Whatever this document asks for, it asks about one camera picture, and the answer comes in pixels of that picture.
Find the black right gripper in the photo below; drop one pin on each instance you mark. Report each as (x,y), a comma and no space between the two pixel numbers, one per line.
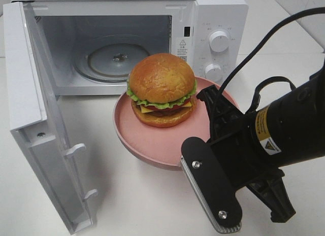
(248,147)

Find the pink round plate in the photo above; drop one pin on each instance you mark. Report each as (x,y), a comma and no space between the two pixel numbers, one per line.
(160,147)

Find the toy burger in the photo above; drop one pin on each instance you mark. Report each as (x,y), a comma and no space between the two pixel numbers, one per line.
(162,88)

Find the white microwave door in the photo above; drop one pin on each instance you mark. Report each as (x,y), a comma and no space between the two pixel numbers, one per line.
(36,122)

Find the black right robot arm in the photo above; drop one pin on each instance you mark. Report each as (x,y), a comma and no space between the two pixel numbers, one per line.
(303,118)

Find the lower white round knob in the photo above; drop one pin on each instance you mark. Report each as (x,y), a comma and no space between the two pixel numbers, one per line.
(213,72)

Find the white round knob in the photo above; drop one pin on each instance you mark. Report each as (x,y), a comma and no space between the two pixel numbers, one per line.
(213,72)
(219,41)

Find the upper white round knob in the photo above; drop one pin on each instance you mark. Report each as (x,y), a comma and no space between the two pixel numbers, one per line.
(219,41)

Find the glass microwave turntable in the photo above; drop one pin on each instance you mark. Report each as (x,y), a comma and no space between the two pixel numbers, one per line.
(109,59)

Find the white microwave oven body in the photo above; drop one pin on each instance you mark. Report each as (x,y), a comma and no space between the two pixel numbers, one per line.
(179,27)

